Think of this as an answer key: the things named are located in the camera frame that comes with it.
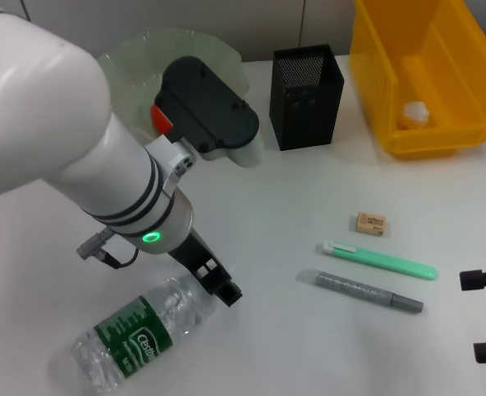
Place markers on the mint green highlighter pen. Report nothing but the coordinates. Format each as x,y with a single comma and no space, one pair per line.
383,260

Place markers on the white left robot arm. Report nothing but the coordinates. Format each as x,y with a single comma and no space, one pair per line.
40,103

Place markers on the red-orange toy orange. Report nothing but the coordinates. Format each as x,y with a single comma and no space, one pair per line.
160,121

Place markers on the clear green-label water bottle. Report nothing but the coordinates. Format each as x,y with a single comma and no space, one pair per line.
135,334

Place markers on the grey marker pen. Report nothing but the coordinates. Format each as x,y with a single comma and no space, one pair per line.
358,288

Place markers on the beige eraser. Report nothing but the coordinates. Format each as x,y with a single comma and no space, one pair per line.
372,224

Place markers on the translucent green wavy fruit plate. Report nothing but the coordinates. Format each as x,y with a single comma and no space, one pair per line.
209,53

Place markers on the white paper ball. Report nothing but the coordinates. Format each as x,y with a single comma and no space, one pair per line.
413,114

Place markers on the black mesh pen holder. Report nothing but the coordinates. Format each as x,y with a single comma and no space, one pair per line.
304,115

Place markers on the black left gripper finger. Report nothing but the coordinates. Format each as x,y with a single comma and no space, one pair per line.
228,290

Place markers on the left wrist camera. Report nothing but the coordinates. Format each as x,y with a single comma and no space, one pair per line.
205,103

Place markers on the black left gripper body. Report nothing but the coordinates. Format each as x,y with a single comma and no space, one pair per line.
195,255

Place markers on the yellow plastic bin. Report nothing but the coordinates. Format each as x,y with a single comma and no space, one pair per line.
416,82

